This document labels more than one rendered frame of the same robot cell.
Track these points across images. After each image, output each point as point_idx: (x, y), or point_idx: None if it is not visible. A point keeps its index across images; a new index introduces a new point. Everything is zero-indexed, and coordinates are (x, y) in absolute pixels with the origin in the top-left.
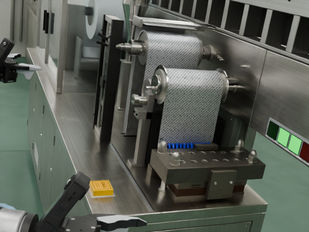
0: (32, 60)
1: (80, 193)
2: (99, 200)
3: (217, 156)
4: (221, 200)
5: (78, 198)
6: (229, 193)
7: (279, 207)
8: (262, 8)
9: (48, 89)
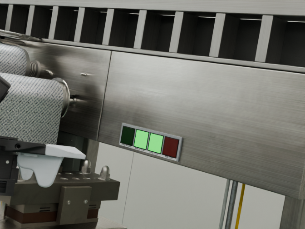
0: None
1: (3, 90)
2: None
3: (64, 176)
4: (76, 226)
5: (1, 96)
6: (83, 216)
7: None
8: (98, 13)
9: None
